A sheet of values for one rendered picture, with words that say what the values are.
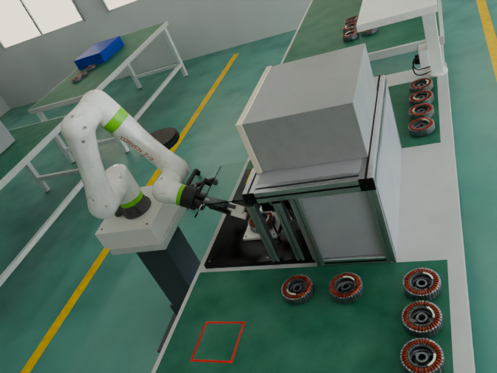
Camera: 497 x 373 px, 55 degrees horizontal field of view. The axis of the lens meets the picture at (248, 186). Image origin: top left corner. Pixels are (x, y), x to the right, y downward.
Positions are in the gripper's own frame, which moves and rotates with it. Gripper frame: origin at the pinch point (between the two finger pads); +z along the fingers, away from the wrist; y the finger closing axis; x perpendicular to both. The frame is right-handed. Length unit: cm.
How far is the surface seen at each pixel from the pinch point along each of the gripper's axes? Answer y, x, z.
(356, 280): -33, 16, 47
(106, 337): 110, 82, -73
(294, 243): -22.7, 9.0, 24.0
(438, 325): -52, 23, 69
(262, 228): -25.1, 7.4, 11.5
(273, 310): -24.2, 33.6, 23.1
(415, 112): 19, -71, 61
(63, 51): 468, -242, -409
